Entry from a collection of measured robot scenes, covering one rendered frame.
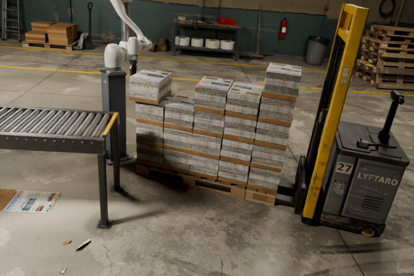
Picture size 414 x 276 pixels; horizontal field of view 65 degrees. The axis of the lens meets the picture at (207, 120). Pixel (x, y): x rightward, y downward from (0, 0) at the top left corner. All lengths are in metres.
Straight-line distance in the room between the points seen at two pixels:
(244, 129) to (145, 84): 0.98
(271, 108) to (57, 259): 2.01
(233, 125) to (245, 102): 0.25
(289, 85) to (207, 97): 0.71
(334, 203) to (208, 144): 1.22
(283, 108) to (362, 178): 0.85
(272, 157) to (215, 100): 0.73
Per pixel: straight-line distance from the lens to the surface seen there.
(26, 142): 2.67
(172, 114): 3.06
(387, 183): 3.01
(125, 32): 3.47
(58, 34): 9.11
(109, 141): 3.63
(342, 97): 2.61
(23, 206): 3.30
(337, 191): 3.00
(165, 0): 9.52
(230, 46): 9.04
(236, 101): 2.85
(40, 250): 2.85
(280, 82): 2.76
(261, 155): 3.01
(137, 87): 3.06
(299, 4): 9.99
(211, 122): 2.97
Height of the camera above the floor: 1.92
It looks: 23 degrees down
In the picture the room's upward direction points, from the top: 5 degrees clockwise
